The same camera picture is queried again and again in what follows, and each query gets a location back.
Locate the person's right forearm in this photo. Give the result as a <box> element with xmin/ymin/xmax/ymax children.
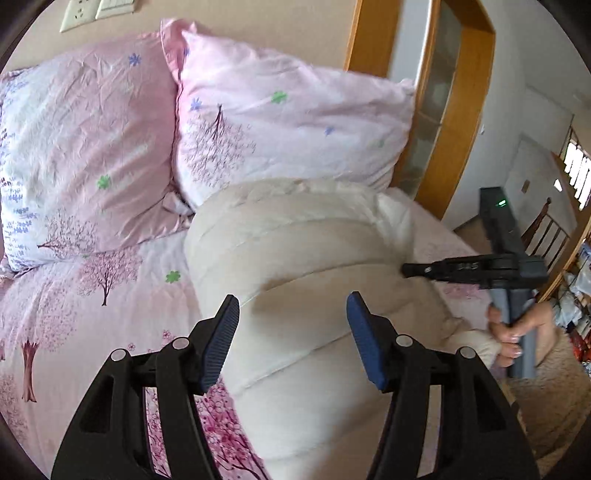
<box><xmin>503</xmin><ymin>323</ymin><xmax>588</xmax><ymax>468</ymax></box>

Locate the person's right hand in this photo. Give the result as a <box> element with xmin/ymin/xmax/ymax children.
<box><xmin>487</xmin><ymin>300</ymin><xmax>559</xmax><ymax>368</ymax></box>

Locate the window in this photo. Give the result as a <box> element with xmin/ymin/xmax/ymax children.
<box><xmin>560</xmin><ymin>128</ymin><xmax>591</xmax><ymax>209</ymax></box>

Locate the cream puffer jacket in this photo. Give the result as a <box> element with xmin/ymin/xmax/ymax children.
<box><xmin>184</xmin><ymin>178</ymin><xmax>502</xmax><ymax>480</ymax></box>

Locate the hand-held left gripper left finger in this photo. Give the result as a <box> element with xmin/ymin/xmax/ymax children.
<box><xmin>51</xmin><ymin>294</ymin><xmax>241</xmax><ymax>480</ymax></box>

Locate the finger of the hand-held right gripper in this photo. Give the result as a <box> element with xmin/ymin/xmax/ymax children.
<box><xmin>402</xmin><ymin>260</ymin><xmax>446</xmax><ymax>281</ymax></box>

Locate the white wall socket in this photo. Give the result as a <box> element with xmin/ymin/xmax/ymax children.
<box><xmin>60</xmin><ymin>0</ymin><xmax>101</xmax><ymax>33</ymax></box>

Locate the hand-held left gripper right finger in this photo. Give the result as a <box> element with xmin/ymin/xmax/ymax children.
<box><xmin>346</xmin><ymin>291</ymin><xmax>541</xmax><ymax>480</ymax></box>

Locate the pile of colourful clutter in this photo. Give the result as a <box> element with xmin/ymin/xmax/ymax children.
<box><xmin>549</xmin><ymin>240</ymin><xmax>591</xmax><ymax>366</ymax></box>

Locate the wooden chair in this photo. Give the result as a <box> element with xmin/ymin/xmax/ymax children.
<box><xmin>522</xmin><ymin>198</ymin><xmax>574</xmax><ymax>274</ymax></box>

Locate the pink floral pillow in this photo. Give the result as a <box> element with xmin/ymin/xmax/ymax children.
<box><xmin>159</xmin><ymin>18</ymin><xmax>416</xmax><ymax>209</ymax></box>
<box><xmin>0</xmin><ymin>34</ymin><xmax>185</xmax><ymax>278</ymax></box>

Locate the wooden glass door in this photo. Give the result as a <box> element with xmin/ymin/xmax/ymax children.
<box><xmin>344</xmin><ymin>0</ymin><xmax>497</xmax><ymax>222</ymax></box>

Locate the pink floral bed sheet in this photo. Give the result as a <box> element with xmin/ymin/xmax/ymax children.
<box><xmin>0</xmin><ymin>198</ymin><xmax>499</xmax><ymax>480</ymax></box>

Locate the white wall switch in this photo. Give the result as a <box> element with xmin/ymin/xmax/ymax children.
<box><xmin>95</xmin><ymin>0</ymin><xmax>139</xmax><ymax>20</ymax></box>

